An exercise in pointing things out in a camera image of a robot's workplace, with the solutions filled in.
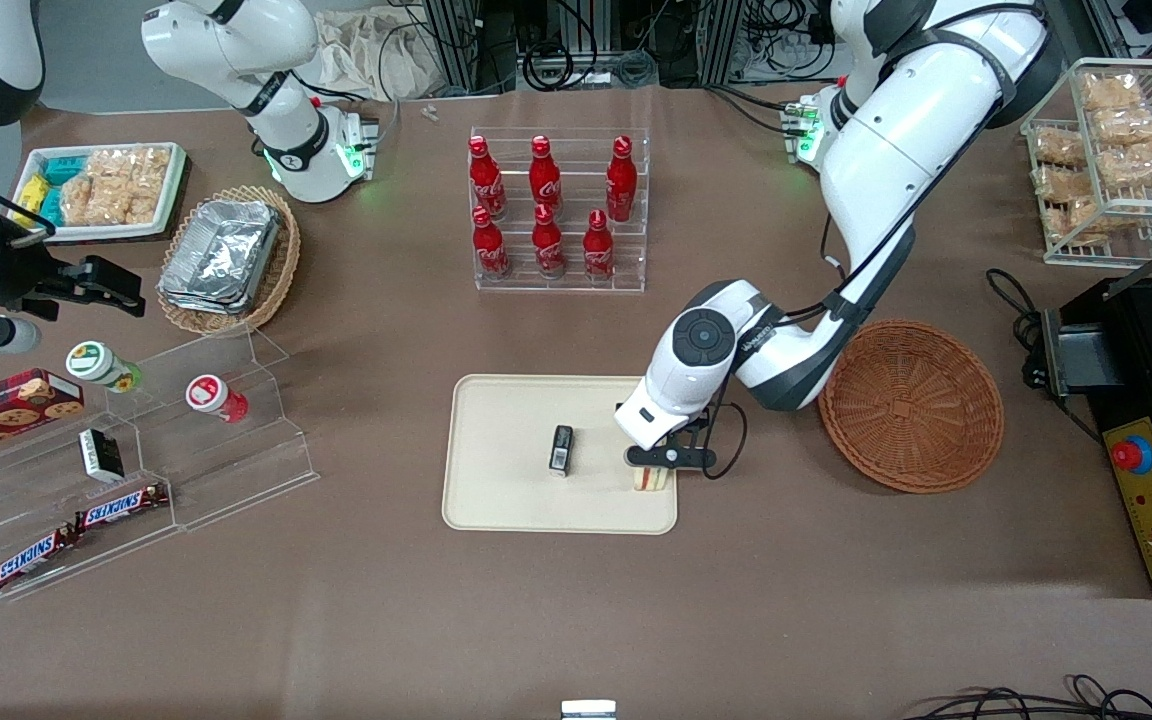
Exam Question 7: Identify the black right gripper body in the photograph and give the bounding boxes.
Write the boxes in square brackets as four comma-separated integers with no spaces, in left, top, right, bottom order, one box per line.
[0,232,87,323]

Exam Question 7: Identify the white snack tray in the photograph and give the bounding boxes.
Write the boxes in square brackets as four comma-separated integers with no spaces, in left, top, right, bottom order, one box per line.
[13,141,190,245]

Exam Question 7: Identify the cream plastic tray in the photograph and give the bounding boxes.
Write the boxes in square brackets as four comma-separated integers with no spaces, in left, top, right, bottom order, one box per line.
[441,374,680,537]

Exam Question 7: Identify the oval light wicker basket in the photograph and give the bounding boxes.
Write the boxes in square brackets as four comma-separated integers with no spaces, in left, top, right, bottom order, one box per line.
[155,184,303,337]

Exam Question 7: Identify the round brown wicker basket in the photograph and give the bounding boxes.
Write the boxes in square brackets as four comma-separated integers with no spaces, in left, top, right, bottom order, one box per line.
[817,319,1006,495]

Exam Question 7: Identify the green sunflower cup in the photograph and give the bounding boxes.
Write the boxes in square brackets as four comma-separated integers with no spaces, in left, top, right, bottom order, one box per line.
[65,340,145,394]

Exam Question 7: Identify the clear bag of rice crackers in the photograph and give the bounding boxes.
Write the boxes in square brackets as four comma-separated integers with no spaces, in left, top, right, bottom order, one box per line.
[59,146,173,228]

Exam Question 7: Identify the aluminium foil container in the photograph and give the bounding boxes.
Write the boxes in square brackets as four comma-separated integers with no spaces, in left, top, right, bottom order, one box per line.
[157,270,272,319]
[160,199,283,306]

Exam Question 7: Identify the red tartan cookie box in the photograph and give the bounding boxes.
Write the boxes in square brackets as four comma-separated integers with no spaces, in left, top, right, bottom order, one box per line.
[0,368,86,464]

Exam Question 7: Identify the red strawberry yogurt cup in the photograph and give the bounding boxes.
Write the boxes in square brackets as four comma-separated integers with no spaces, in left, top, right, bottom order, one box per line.
[185,373,250,425]

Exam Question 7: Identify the clear acrylic bottle rack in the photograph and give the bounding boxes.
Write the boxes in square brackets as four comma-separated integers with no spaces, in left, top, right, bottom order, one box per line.
[468,126,651,294]

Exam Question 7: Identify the red Coca-Cola bottle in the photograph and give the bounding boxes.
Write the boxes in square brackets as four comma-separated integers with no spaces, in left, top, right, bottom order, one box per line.
[528,134,564,217]
[471,205,513,282]
[582,208,618,282]
[466,135,508,222]
[531,203,568,279]
[605,135,639,224]

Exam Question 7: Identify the clear acrylic stepped display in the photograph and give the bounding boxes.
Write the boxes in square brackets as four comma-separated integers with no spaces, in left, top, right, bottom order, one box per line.
[0,324,321,603]

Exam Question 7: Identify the Snickers chocolate bar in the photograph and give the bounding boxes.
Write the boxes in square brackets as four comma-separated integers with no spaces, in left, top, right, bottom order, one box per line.
[73,482,171,532]
[0,526,81,592]

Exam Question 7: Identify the white cloth bag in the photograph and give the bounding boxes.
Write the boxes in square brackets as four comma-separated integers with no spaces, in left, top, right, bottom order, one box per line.
[313,7,450,102]

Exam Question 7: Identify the black heating appliance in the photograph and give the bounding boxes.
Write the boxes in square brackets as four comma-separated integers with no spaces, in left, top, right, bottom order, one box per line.
[1040,274,1152,600]

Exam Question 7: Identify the bagged fried snack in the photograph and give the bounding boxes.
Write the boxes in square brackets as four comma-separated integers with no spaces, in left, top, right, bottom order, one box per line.
[1090,104,1152,147]
[1095,139,1152,190]
[1032,164,1090,205]
[1032,126,1090,169]
[1055,194,1128,247]
[1080,71,1145,112]

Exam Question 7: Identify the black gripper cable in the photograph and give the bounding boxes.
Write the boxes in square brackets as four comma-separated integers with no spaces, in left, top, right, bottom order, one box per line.
[704,400,750,482]

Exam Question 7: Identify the black appliance power cable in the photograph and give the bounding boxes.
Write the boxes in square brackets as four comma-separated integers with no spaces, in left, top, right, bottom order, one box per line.
[985,267,1107,446]

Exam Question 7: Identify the coiled black cable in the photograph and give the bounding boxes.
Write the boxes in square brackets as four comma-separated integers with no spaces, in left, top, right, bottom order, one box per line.
[521,40,577,93]

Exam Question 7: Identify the aluminium equipment frame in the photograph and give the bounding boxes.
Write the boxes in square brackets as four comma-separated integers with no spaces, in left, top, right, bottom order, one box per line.
[420,0,842,93]

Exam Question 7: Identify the black floor cables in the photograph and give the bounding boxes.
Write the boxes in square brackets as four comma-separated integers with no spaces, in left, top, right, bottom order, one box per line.
[899,674,1152,720]

